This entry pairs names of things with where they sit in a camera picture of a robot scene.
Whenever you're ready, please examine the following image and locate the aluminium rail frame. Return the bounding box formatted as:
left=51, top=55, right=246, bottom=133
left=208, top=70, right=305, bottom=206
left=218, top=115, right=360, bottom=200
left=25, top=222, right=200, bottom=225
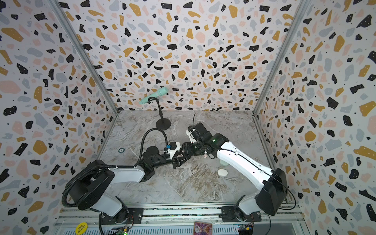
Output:
left=52, top=201, right=309, bottom=235

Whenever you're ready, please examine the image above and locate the black microphone stand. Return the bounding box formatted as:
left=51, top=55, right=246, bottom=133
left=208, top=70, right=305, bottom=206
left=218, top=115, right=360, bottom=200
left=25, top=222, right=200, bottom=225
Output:
left=148, top=97, right=171, bottom=130

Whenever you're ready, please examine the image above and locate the white earbud charging case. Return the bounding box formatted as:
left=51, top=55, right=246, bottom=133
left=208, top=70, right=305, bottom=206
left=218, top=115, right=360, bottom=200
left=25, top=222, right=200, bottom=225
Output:
left=217, top=169, right=228, bottom=177

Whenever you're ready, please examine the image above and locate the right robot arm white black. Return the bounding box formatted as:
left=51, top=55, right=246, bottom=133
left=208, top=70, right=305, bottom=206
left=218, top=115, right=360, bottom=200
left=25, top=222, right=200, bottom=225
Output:
left=183, top=122, right=288, bottom=221

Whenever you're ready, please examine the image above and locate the colourful card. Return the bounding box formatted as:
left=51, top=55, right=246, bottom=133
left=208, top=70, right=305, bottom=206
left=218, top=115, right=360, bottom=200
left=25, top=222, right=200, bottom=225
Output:
left=193, top=222, right=213, bottom=235

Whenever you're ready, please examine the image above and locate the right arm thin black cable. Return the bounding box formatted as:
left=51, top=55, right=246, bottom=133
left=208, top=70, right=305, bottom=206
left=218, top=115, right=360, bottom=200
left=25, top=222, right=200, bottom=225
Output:
left=192, top=113, right=297, bottom=235

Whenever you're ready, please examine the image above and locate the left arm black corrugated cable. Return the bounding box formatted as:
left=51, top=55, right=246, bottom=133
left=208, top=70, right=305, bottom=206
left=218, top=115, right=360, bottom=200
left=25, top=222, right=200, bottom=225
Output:
left=61, top=128, right=168, bottom=208

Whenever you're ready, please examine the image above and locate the yellow round sticker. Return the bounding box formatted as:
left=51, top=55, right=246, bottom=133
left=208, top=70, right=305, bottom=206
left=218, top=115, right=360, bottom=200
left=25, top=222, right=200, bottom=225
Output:
left=75, top=222, right=88, bottom=235

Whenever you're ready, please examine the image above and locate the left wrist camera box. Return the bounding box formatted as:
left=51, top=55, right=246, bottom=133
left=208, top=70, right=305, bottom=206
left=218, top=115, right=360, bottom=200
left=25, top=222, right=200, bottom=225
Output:
left=164, top=142, right=181, bottom=160

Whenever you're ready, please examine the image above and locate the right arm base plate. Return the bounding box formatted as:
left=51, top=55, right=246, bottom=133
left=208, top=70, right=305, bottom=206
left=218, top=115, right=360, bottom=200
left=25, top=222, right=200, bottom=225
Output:
left=219, top=206, right=262, bottom=223

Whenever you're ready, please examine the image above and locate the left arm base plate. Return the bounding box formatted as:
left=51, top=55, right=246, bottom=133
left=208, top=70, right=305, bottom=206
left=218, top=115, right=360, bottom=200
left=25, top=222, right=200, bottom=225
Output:
left=100, top=208, right=144, bottom=226

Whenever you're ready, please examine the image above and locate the mint green earbud charging case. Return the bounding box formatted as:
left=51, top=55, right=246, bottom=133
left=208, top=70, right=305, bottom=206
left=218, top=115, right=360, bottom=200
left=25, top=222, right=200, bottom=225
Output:
left=219, top=160, right=229, bottom=166

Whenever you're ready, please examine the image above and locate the mint green microphone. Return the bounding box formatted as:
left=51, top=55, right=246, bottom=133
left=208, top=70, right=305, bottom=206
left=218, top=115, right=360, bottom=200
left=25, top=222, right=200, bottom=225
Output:
left=139, top=87, right=168, bottom=104

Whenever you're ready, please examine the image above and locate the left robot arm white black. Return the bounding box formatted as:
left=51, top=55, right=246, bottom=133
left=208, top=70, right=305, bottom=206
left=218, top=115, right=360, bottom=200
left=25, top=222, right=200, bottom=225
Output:
left=62, top=143, right=194, bottom=220

